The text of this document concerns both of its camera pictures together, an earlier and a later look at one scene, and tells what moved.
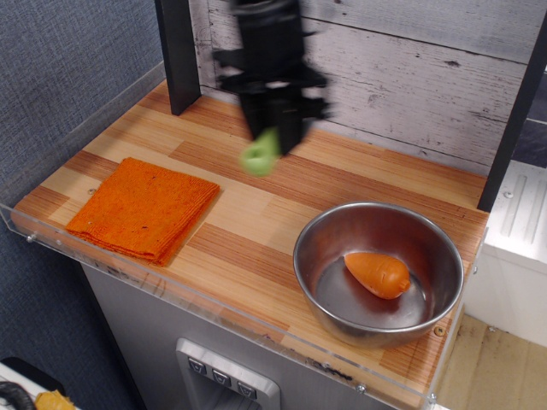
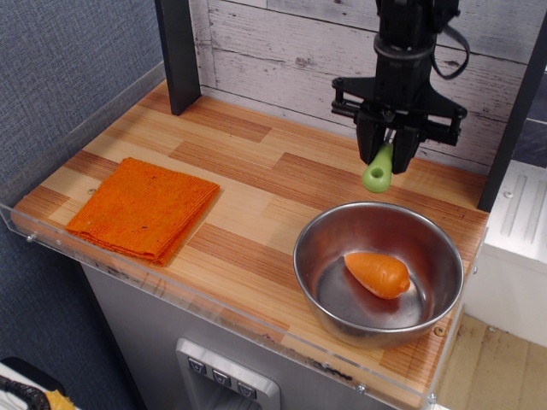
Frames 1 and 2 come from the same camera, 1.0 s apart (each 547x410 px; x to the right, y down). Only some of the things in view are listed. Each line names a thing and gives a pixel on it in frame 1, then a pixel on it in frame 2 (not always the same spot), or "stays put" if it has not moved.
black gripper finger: (292, 125) to (406, 140)
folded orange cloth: (145, 211) stays put
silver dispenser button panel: (214, 380) stays put
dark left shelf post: (180, 54) stays put
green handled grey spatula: (259, 157) to (377, 176)
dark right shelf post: (516, 118) stays put
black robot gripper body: (278, 88) to (402, 90)
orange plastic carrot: (381, 276) stays put
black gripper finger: (262, 112) to (371, 134)
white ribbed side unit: (508, 291) stays put
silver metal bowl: (377, 275) stays put
